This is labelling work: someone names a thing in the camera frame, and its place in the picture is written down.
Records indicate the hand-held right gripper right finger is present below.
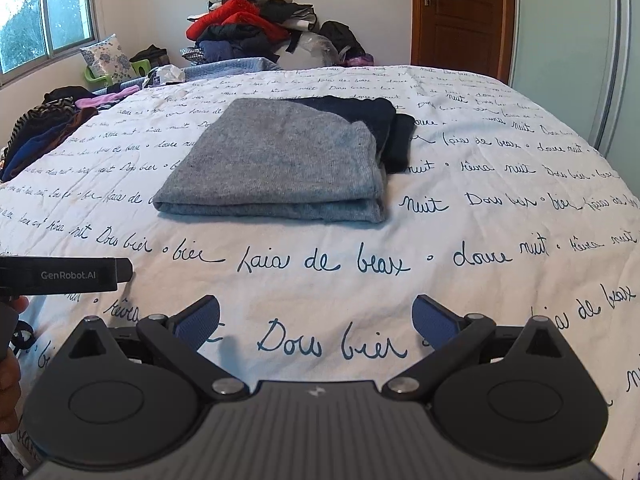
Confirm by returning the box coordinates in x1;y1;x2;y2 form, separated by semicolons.
382;294;573;401

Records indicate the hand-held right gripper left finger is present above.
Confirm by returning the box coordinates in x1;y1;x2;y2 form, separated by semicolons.
65;294;251;401

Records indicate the grey sweater with navy sleeves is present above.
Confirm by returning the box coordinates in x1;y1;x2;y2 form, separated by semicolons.
152;95;417;225

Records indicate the row of dark folded clothes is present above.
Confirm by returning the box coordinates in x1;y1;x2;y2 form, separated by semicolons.
0;86;99;184

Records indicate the heap of mixed clothes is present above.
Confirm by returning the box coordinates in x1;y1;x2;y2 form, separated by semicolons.
180;0;374;68

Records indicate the person's left hand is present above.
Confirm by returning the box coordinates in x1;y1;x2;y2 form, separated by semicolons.
0;296;30;435

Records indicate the white script-printed bedspread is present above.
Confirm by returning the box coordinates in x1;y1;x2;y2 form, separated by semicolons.
0;63;640;480

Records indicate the pink garment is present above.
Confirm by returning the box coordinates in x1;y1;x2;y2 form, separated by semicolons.
75;85;142;110

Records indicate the green plastic chair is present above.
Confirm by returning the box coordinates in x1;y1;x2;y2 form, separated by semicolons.
83;57;152;87

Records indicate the floral pillow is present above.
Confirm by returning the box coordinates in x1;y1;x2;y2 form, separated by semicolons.
80;34;139;84

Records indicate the black bag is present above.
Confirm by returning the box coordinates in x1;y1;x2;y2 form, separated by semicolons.
129;45;169;66

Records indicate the light blue knitted blanket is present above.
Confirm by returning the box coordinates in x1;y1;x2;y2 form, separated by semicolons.
144;57;284;87

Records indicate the sliding glass window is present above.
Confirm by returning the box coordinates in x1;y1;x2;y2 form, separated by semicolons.
0;0;99;89

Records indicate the frosted glass wardrobe door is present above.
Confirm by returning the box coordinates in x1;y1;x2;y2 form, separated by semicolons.
507;0;640;161

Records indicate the brown wooden door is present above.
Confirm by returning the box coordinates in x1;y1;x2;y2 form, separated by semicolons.
411;0;517;84

